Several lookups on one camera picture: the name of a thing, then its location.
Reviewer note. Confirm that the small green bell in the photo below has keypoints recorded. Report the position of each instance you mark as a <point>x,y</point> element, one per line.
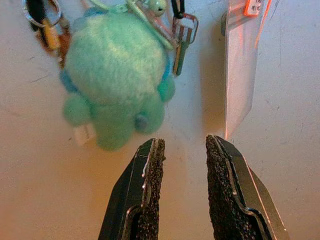
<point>156,6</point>

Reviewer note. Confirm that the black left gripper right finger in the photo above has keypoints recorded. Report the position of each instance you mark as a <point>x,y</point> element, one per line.
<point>232,200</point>

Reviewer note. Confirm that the clear pouch with orange tag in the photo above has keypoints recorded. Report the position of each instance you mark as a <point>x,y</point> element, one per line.
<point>240,75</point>

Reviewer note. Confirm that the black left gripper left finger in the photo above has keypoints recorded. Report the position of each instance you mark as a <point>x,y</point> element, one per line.
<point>130,200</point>

